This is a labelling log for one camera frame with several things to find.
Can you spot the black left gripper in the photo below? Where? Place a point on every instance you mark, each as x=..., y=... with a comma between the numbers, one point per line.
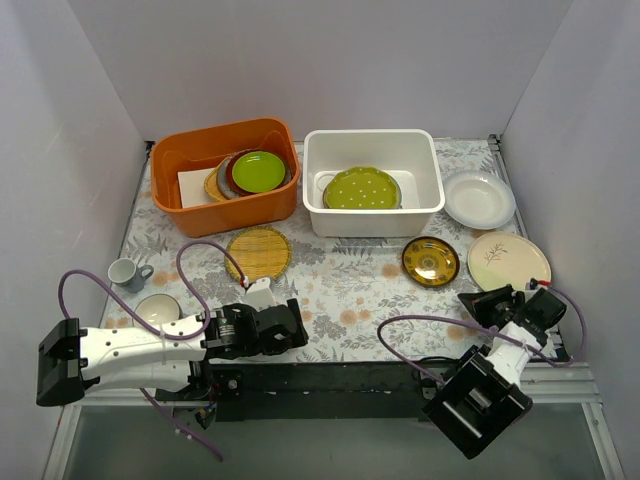
x=296, y=325

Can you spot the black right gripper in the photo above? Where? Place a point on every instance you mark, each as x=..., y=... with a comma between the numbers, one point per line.
x=493, y=307

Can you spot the cream plate with twig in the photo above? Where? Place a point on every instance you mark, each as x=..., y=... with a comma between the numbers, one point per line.
x=500, y=258

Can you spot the yellow brown patterned plate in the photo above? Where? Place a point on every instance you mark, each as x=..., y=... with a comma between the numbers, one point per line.
x=430, y=262

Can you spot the green polka dot plate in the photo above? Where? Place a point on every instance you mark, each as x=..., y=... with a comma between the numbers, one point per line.
x=359, y=188

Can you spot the white watermelon pattern plate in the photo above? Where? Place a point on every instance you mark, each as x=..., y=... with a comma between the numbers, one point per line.
x=397, y=194

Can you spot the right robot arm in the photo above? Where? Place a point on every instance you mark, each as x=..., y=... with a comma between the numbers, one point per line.
x=482, y=394

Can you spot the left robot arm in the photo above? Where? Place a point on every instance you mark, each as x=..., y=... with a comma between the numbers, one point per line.
x=73, y=361

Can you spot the white paper in bin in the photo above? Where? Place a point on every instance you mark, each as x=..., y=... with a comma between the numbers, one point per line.
x=192, y=189

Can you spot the dark red plate in bin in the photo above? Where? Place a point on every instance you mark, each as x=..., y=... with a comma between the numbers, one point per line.
x=242, y=192

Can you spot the woven mat in bin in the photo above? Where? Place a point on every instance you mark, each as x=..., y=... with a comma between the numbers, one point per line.
x=210, y=187

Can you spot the grey plate in bin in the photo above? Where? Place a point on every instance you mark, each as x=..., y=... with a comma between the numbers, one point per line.
x=221, y=179

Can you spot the green round plate in bin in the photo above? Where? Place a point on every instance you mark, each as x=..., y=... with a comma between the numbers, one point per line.
x=258, y=172

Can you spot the white plastic bin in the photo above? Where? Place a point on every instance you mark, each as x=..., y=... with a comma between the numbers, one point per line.
x=408, y=155

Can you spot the orange plastic bin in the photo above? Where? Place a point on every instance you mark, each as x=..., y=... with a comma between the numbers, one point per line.
x=208, y=148

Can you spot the white scalloped paper plate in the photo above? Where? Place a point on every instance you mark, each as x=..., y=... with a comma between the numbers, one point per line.
x=285, y=357

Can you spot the round woven bamboo mat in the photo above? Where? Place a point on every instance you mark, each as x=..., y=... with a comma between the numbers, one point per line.
x=261, y=252

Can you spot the small white bowl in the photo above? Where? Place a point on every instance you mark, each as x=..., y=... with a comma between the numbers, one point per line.
x=158, y=309

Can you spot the white deep bowl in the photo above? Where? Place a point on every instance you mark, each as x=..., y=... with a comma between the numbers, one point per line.
x=478, y=200

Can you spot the floral patterned table mat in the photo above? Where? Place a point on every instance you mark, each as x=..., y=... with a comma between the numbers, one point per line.
x=345, y=286

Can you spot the teal white dotted mug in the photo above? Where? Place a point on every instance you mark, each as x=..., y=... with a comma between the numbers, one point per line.
x=128, y=276

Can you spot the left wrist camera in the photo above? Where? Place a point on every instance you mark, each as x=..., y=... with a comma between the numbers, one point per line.
x=259, y=295

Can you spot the aluminium frame rail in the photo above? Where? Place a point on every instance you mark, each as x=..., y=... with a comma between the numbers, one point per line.
x=117, y=435

